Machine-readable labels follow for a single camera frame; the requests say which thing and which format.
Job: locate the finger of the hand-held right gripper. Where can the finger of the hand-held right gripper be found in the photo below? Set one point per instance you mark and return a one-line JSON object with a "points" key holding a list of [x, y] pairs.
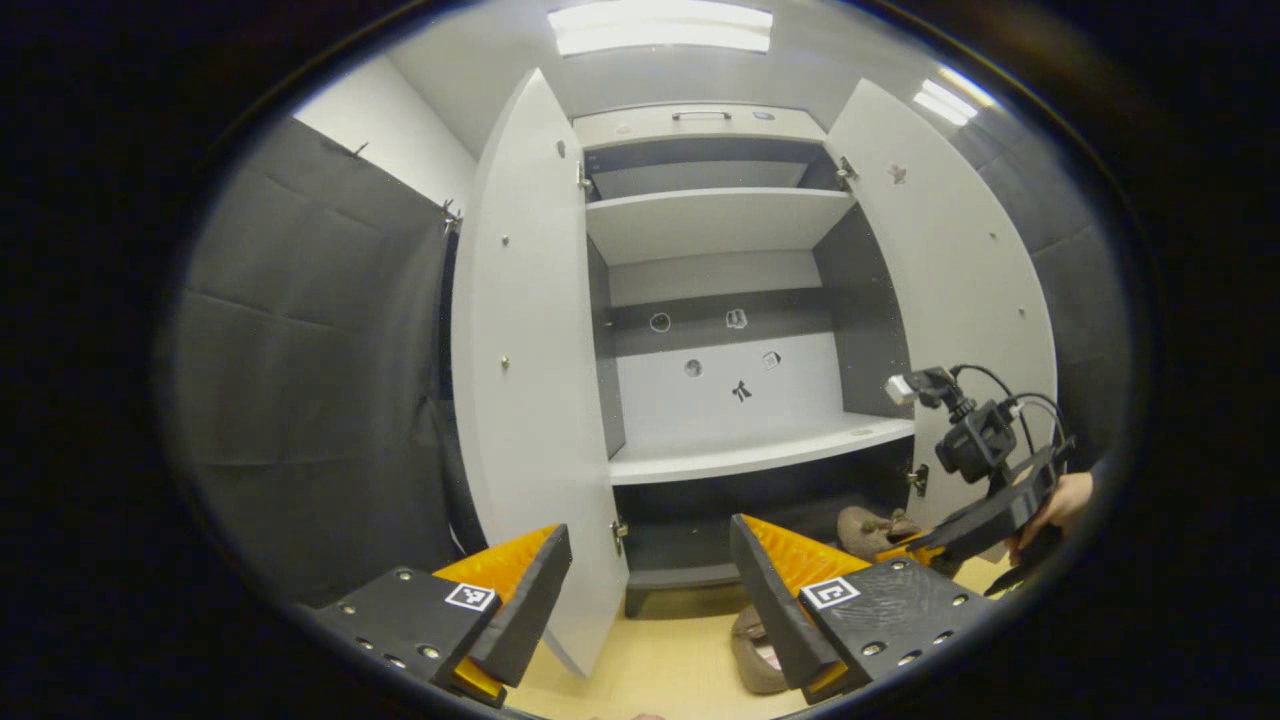
{"points": [[910, 552]]}

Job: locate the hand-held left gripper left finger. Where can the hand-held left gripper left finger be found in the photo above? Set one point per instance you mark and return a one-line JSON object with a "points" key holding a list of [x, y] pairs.
{"points": [[530, 610]]}

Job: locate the large ceiling light panel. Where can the large ceiling light panel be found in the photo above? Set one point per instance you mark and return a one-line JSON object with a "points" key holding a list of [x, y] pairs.
{"points": [[660, 28]]}

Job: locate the grey cabinet door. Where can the grey cabinet door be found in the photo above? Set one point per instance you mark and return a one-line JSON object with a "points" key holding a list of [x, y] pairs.
{"points": [[530, 350], [950, 280]]}

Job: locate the small ceiling light panel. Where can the small ceiling light panel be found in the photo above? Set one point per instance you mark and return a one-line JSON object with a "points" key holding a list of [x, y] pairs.
{"points": [[945, 100]]}

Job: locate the black backdrop cloth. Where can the black backdrop cloth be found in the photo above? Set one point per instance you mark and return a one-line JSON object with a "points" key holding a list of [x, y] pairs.
{"points": [[300, 380]]}

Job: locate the metal door hinge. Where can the metal door hinge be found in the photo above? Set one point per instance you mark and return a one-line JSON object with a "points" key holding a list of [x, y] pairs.
{"points": [[847, 168], [620, 532], [918, 480], [584, 178]]}

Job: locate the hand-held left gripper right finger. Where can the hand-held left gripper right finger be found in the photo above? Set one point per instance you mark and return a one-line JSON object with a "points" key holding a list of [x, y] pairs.
{"points": [[775, 620]]}

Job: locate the brown fuzzy shoe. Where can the brown fuzzy shoe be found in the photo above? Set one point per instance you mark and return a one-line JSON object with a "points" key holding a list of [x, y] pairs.
{"points": [[865, 530], [755, 660]]}

